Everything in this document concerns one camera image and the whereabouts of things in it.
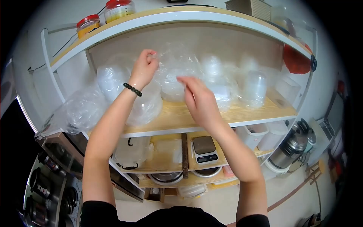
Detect translucent white square container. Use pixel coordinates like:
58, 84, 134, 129
275, 76, 302, 104

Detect small red lid jar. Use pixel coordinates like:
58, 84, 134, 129
76, 14, 101, 39

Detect red plastic bag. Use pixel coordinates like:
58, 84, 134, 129
282, 44, 313, 75

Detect person's body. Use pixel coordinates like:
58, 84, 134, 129
81, 162, 270, 227

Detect pink box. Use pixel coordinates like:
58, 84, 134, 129
222, 165, 236, 178

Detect steel counter with pots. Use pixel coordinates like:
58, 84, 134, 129
23, 131, 146, 227

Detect steel bowl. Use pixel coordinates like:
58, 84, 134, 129
149, 171, 184, 187
192, 166, 222, 179

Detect bagged stack of clear bowls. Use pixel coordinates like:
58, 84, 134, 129
96, 65, 164, 127

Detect steel thermos jug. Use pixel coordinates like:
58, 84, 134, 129
269, 119, 310, 171

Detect person's left fingers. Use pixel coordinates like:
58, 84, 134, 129
143, 49, 159, 69

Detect white appliance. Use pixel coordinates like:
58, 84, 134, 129
317, 93, 345, 143

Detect beige ribbed box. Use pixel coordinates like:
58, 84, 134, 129
225, 0, 273, 22

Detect wooden stool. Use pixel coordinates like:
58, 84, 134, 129
305, 159, 326, 185

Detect pale green kettle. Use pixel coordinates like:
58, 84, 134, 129
305, 128, 317, 154

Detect bagged stack of clear cups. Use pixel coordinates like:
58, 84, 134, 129
238, 70, 269, 110

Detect large red lid jar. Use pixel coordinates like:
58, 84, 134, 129
103, 0, 136, 24

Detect white wooden shelf unit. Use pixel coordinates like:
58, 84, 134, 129
41, 6, 318, 203

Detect black cable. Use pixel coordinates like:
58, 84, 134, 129
27, 6, 106, 73

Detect person's right fingers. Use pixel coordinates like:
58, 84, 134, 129
176, 75, 206, 98

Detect crumpled clear plastic bag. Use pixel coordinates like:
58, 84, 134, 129
35, 85, 109, 140

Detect digital kitchen scale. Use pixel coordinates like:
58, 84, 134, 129
192, 135, 220, 165

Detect person's right hand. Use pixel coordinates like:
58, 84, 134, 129
176, 75, 225, 130

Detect clear containers with black handle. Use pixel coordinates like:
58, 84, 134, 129
113, 136, 154, 170

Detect white storage bin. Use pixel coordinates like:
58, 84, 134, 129
258, 120, 289, 151
243, 123, 269, 150

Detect clear bag of plastic containers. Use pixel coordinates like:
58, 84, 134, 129
154, 43, 205, 103

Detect clear flat plastic box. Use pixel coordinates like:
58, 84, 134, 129
154, 139, 184, 164

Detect person's left hand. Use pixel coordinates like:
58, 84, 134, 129
129, 49, 159, 91

